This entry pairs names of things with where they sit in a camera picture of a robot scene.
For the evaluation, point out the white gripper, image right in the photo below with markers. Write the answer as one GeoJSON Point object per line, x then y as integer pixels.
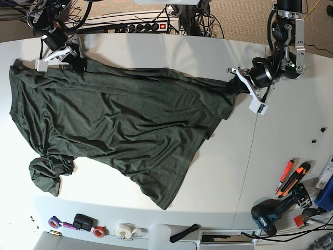
{"type": "Point", "coordinates": [242, 83]}

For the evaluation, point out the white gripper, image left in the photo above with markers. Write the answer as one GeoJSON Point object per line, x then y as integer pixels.
{"type": "Point", "coordinates": [69, 53]}

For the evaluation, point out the dark green t-shirt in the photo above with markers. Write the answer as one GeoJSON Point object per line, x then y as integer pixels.
{"type": "Point", "coordinates": [147, 123]}

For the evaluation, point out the orange black utility knife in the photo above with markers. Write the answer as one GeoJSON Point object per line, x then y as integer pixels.
{"type": "Point", "coordinates": [297, 175]}

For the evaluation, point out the blue box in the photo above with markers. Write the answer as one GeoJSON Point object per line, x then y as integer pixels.
{"type": "Point", "coordinates": [324, 198]}

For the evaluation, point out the red square tag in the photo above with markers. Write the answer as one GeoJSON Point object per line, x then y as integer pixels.
{"type": "Point", "coordinates": [299, 221]}

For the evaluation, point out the purple tape roll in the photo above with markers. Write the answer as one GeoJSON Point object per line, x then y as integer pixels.
{"type": "Point", "coordinates": [54, 222]}

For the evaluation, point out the white plastic cup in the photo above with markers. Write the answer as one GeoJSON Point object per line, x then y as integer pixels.
{"type": "Point", "coordinates": [159, 237]}

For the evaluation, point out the red tape roll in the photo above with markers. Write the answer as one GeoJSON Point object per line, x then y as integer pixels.
{"type": "Point", "coordinates": [99, 232]}

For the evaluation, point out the black power strip red switch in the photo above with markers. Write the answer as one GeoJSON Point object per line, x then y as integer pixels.
{"type": "Point", "coordinates": [159, 28]}

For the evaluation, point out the teal black cordless drill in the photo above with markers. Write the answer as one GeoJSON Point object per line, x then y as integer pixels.
{"type": "Point", "coordinates": [265, 214]}

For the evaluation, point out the black action camera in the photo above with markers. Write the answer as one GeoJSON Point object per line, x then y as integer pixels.
{"type": "Point", "coordinates": [83, 222]}

